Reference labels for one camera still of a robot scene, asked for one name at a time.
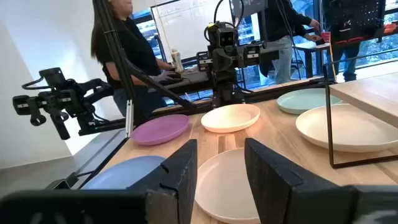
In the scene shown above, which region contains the teal plate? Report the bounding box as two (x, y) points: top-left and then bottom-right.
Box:
(276, 88), (343, 115)

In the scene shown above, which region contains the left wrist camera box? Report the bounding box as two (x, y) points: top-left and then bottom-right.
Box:
(207, 21), (239, 49)

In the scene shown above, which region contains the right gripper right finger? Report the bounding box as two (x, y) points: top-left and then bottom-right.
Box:
(244, 138), (398, 224)

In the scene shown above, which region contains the purple plate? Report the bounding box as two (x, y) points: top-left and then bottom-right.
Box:
(130, 113), (190, 146)

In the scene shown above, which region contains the cream white plate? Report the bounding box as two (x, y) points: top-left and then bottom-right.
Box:
(295, 103), (398, 153)

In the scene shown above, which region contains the whiteboard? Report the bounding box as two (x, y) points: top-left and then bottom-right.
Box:
(150, 0), (237, 63)

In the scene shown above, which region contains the person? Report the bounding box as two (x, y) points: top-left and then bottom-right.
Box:
(259, 0), (322, 85)
(325, 43), (361, 83)
(90, 0), (184, 125)

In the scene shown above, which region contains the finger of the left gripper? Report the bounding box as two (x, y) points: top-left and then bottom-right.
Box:
(197, 51), (214, 73)
(243, 44), (262, 67)

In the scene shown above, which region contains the white bottle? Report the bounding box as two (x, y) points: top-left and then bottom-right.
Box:
(170, 49), (185, 73)

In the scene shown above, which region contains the black pegboard cart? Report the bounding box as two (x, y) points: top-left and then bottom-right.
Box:
(322, 0), (398, 47)

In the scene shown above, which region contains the grey desk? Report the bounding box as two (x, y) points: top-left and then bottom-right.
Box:
(149, 70), (218, 96)

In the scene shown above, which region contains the blue plate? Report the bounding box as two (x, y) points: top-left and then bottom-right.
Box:
(81, 155), (167, 190)

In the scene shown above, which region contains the black leader arm with handles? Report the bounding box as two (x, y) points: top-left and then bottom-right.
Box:
(12, 67), (114, 141)

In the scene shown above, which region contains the light grey plate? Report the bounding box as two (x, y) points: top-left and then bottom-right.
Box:
(194, 147), (262, 224)

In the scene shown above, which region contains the pale peach plate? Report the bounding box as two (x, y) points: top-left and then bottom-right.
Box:
(200, 103), (261, 134)

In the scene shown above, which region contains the black-legged side table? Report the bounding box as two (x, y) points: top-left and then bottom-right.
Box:
(294, 42), (332, 78)

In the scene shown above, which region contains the wooden shelf with black legs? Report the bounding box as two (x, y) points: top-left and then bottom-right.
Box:
(322, 48), (398, 169)

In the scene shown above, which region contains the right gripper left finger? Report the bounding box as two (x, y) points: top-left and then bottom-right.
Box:
(0, 139), (198, 224)

